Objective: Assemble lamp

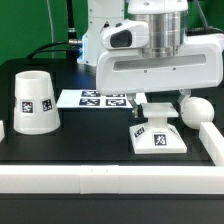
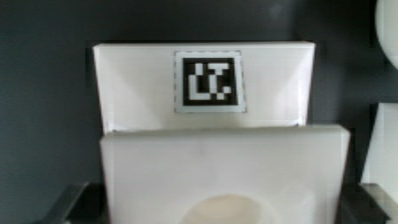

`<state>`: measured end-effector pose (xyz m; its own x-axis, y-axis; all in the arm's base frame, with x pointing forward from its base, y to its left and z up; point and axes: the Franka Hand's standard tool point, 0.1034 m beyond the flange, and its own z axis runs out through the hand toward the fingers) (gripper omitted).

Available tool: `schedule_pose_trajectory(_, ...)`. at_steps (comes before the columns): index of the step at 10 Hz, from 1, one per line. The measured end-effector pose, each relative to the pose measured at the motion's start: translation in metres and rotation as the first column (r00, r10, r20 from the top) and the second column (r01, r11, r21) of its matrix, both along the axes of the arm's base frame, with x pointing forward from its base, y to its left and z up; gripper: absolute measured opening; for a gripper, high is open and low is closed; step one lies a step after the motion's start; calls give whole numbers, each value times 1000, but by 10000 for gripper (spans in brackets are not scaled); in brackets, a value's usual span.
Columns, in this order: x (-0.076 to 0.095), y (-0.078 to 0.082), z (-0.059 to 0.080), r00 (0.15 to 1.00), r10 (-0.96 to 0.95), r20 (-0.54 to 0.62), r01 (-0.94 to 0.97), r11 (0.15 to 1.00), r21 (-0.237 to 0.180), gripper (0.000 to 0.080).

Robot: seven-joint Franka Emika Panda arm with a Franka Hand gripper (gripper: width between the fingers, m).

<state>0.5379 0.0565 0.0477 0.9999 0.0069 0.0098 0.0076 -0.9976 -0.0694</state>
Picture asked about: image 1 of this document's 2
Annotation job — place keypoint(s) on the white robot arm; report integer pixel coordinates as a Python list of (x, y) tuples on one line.
[(102, 14)]

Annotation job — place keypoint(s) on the white lamp shade cone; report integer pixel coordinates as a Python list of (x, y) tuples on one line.
[(35, 110)]

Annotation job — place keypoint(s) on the white fence bar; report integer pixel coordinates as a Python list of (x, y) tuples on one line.
[(111, 179), (213, 141)]

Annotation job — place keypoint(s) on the white right fence bar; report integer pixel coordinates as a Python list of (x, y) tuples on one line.
[(213, 141)]

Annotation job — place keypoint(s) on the white marker sheet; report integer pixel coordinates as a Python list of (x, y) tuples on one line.
[(91, 99)]

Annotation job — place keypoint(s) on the white left fence block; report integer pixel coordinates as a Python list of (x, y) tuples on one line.
[(2, 133)]

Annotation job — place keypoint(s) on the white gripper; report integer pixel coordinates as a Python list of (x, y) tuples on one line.
[(151, 52)]

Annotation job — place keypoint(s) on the white front fence bar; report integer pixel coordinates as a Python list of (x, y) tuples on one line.
[(111, 179)]

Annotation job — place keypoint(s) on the white lamp base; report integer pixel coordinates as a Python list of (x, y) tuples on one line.
[(156, 136)]

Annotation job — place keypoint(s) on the white lamp bulb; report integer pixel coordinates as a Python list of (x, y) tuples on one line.
[(195, 111)]

